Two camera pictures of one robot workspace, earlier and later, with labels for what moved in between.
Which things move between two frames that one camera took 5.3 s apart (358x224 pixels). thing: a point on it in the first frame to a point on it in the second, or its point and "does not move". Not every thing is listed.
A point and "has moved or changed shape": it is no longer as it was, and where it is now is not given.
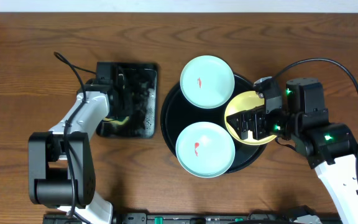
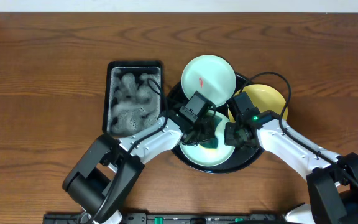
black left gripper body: [124, 94] to [202, 132]
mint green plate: [205, 149] has moved or changed shape
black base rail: [211, 218] does not move
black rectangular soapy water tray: [133, 102] does not move
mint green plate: [207, 81] does not move
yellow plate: [240, 102] has moved or changed shape
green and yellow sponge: [115, 123] to [211, 144]
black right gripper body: [267, 124] to [234, 137]
